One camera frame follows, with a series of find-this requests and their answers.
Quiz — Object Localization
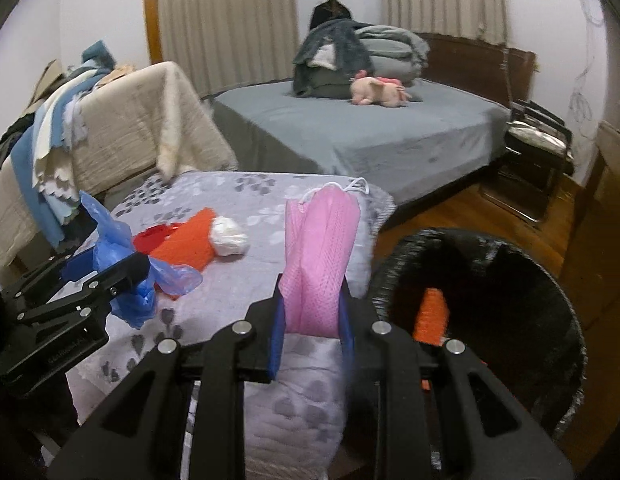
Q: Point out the red plastic bag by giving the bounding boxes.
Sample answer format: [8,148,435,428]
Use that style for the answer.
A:
[133,223,181,255]

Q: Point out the blue plastic bag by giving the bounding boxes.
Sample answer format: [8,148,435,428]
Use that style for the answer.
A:
[61,192,203,328]

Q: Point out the orange foam net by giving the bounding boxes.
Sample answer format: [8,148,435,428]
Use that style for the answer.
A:
[149,208,217,272]
[413,288,449,346]

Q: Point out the pink face mask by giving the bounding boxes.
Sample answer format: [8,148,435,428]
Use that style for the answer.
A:
[278,178,369,338]

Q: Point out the white tissue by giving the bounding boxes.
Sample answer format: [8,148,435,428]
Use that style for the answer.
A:
[208,216,249,257]

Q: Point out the black lined trash bin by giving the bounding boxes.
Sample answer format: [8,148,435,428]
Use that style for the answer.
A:
[367,229,587,440]

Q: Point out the grey floral quilt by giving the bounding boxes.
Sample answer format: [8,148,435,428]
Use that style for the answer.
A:
[63,170,397,480]

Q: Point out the blue white cloth pile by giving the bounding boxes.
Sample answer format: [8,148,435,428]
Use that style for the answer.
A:
[9,40,116,247]

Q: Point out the beige quilt over chair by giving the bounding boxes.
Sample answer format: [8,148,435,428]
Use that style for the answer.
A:
[0,62,237,274]

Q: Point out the bed with grey sheet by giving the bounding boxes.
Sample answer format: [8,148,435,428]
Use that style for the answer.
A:
[212,80,510,205]

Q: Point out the pink plush pig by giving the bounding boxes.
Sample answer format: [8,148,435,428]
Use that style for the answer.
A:
[350,70,410,107]

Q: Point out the folded grey blanket pile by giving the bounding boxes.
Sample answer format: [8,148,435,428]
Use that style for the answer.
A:
[293,18,429,99]

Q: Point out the black metal chair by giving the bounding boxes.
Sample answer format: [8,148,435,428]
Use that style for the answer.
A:
[479,46,576,224]

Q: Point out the brown wooden wardrobe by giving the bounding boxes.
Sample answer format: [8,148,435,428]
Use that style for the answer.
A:
[560,120,620,471]

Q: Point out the left beige curtain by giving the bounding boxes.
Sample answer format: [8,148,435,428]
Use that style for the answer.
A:
[158,0,299,98]

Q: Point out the dark wooden headboard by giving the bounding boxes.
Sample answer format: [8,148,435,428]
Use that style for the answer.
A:
[421,32,537,106]

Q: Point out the wooden coat stand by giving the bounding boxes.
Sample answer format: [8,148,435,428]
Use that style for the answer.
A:
[309,0,352,30]

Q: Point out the hanging white cables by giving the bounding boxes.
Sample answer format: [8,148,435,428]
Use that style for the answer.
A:
[567,0,606,141]

